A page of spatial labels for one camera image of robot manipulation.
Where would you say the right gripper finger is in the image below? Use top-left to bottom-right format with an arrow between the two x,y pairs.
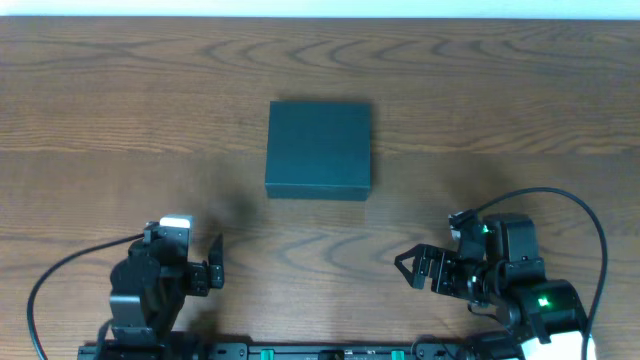
395,244 -> 435,263
394,258 -> 425,289

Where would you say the dark green box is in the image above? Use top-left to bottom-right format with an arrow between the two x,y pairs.
264,101 -> 373,201

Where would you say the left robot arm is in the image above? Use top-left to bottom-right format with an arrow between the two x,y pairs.
93,222 -> 225,359

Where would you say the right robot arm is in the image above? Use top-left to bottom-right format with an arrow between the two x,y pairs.
394,211 -> 588,359

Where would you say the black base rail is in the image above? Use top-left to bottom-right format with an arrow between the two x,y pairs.
77,342 -> 475,360

